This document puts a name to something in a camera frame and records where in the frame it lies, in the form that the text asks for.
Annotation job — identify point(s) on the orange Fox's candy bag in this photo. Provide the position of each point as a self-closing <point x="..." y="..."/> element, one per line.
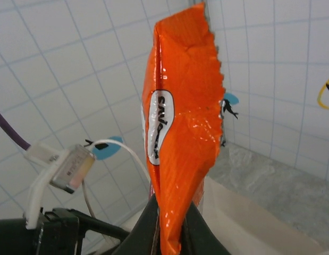
<point x="185" y="119"/>

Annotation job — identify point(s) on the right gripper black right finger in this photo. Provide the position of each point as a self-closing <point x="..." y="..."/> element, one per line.
<point x="198" y="233"/>

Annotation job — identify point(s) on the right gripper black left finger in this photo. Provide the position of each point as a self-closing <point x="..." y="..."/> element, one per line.
<point x="144" y="231"/>

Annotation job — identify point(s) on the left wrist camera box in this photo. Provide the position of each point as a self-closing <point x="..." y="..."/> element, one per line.
<point x="71" y="170"/>

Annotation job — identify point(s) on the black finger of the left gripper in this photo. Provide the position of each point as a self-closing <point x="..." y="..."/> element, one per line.
<point x="105" y="225"/>

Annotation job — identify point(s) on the blue oval fish sticker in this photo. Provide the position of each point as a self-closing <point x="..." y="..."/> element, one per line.
<point x="107" y="148"/>

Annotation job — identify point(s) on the blue oval shark sticker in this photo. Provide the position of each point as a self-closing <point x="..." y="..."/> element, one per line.
<point x="230" y="102"/>

